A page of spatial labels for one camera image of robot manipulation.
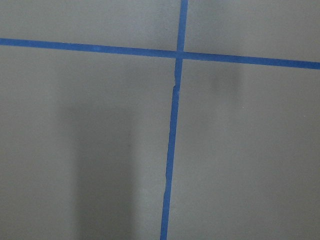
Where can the blue tape line crosswise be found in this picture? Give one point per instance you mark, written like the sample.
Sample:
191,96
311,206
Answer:
160,53

